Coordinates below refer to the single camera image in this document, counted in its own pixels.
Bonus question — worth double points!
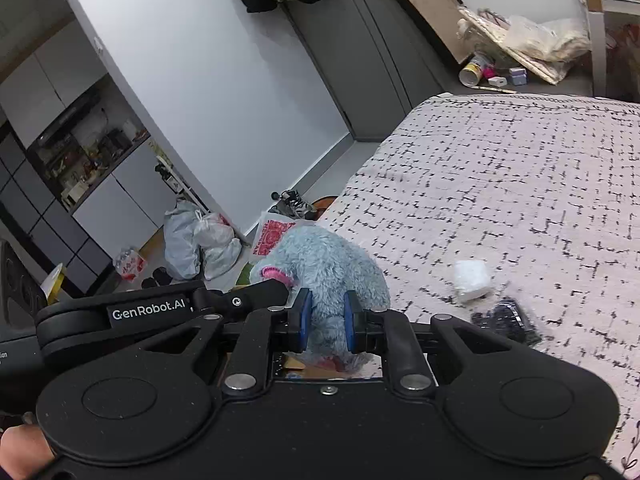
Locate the red white shopping bag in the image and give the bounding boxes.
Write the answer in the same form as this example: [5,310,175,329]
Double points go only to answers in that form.
[250,211,299,261]

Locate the green cartoon floor mat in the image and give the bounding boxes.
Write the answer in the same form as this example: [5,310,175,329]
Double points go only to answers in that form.
[235,263,253,287]

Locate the grey plastic bag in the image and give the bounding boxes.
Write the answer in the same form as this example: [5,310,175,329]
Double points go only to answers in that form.
[163,200,201,281]

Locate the black items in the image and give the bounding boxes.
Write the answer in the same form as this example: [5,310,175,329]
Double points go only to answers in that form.
[471,297,542,347]

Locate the person's left hand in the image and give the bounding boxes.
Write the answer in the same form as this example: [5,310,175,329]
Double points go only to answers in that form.
[0,413,54,480]

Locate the white plastic bag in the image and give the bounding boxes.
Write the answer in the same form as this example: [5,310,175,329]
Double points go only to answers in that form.
[194,211,242,281]

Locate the black shoes on floor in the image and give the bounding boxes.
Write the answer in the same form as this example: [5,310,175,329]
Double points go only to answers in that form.
[269,190,317,220]

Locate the grey pink mouse plush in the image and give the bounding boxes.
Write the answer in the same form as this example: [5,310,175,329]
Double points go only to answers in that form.
[250,224,390,374]

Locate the paper cup on floor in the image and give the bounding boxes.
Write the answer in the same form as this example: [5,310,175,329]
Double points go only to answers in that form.
[459,52,494,87]

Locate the clear bag with fabric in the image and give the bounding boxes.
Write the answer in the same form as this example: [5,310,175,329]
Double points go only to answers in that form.
[458,6,591,86]

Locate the dark grey door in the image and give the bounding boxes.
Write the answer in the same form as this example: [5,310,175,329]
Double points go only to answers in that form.
[285,0,447,142]

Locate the white desk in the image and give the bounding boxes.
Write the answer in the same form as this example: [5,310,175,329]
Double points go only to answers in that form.
[578,0,639,96]

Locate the red snack package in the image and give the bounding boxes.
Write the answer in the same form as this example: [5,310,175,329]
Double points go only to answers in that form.
[113,247,146,282]

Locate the white soft cube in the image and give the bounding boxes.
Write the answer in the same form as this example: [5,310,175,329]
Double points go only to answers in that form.
[454,260,492,304]

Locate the white black patterned bedspread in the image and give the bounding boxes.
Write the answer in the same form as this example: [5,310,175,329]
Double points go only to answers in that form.
[321,93,639,479]

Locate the grey white cabinet unit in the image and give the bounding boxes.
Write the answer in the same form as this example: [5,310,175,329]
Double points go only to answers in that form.
[1,0,192,297]

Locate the open cardboard box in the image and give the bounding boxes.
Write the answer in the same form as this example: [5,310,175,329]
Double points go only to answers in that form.
[283,353,382,379]

